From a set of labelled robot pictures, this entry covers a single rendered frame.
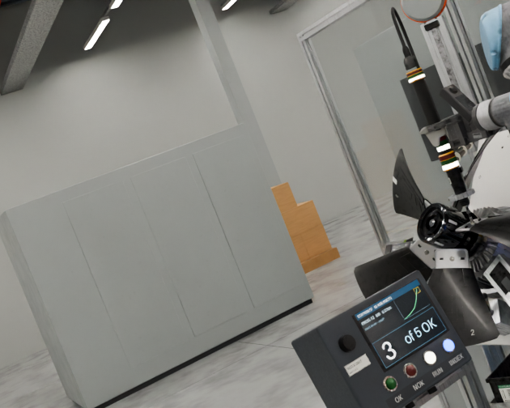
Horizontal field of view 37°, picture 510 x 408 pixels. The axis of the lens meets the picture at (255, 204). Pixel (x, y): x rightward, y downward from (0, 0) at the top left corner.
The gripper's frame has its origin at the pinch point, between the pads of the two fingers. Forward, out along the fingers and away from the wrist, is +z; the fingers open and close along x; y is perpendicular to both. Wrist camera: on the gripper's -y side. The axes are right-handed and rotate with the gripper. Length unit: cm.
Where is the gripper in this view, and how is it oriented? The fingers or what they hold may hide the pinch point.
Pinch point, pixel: (427, 127)
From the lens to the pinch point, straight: 212.0
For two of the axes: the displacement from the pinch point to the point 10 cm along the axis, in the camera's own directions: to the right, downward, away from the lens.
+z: -4.9, 1.5, 8.6
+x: 7.9, -3.5, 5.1
